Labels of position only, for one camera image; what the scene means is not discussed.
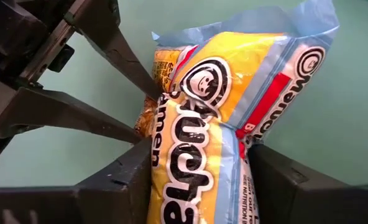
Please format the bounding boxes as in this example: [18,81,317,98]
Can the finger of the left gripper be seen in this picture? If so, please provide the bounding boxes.
[0,86,143,146]
[64,0,163,101]

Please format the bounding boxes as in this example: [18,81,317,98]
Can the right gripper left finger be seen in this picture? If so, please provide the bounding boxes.
[75,136,154,224]

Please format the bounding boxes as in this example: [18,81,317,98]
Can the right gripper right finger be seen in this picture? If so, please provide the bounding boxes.
[247,142,362,224]

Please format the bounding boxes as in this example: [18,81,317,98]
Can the blue-edged beef ramen pack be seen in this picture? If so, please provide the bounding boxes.
[151,0,341,224]

